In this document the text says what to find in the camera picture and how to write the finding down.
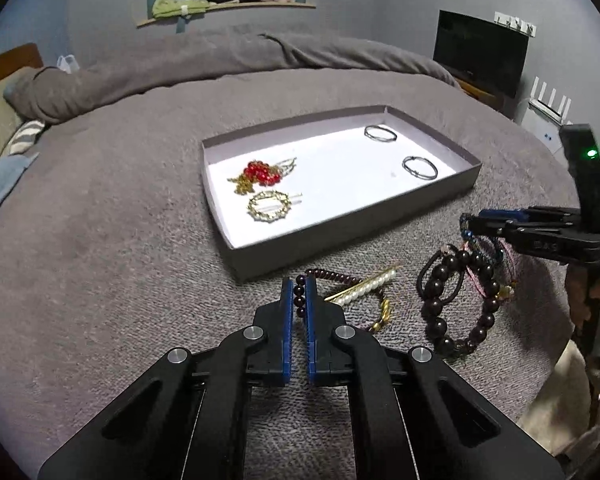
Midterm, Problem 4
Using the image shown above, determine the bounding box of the striped pillow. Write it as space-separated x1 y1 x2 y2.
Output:
0 119 48 158

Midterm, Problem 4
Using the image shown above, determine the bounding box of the gold ring hair clip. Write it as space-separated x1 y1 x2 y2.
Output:
247 190 304 224

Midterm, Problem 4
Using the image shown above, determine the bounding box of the black monitor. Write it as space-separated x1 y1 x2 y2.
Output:
432 9 530 100

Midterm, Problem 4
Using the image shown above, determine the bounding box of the white wall hook rack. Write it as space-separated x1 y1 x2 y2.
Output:
494 11 538 37

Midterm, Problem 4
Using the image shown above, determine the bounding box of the small dark bead bracelet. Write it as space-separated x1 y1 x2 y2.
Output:
292 267 394 334

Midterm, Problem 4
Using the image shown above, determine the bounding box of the red bead hair ornament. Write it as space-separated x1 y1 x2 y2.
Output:
227 157 299 196

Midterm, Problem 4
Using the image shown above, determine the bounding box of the wooden headboard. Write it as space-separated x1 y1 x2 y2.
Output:
0 42 45 92

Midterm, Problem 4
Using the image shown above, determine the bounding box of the green cloth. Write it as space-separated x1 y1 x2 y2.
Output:
151 0 211 18

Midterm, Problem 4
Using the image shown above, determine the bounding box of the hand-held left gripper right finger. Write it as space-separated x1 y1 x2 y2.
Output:
305 275 566 480

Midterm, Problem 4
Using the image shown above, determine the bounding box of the grey cardboard box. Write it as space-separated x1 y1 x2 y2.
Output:
201 105 482 283

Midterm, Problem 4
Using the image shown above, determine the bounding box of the black elastic hair tie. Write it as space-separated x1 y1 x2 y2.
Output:
417 252 469 307

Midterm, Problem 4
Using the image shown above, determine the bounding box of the white router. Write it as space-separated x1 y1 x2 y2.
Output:
527 76 573 126

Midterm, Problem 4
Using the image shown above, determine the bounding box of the person's right hand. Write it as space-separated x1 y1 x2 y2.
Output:
567 262 600 328

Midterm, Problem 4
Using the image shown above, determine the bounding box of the pink cord bracelet with pendant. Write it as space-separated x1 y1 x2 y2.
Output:
445 237 524 302

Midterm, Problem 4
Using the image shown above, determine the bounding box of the silver bangle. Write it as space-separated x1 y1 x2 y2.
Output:
402 155 439 181
364 124 399 144

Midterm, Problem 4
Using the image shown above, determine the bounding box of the large dark wooden bead bracelet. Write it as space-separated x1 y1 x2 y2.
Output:
420 250 502 361

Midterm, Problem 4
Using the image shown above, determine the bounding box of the pearl hair clip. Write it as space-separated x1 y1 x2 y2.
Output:
325 264 402 306

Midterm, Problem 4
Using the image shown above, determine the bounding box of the wooden window sill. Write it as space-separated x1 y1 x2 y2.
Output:
136 0 317 28

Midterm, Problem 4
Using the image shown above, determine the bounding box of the rolled grey duvet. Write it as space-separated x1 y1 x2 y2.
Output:
5 27 463 126

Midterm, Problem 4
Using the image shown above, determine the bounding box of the wooden monitor stand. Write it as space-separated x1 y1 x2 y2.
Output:
452 77 518 121

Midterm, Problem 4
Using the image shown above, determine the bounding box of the white cabinet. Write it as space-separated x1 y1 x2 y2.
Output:
515 105 568 153

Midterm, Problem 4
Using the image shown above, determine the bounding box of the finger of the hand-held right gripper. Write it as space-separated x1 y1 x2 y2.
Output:
479 205 582 226
460 214 600 264

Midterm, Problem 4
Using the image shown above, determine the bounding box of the blue bead bracelet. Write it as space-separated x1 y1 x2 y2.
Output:
460 229 506 264

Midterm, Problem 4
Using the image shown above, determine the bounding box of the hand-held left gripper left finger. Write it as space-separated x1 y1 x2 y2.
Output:
37 277 295 480

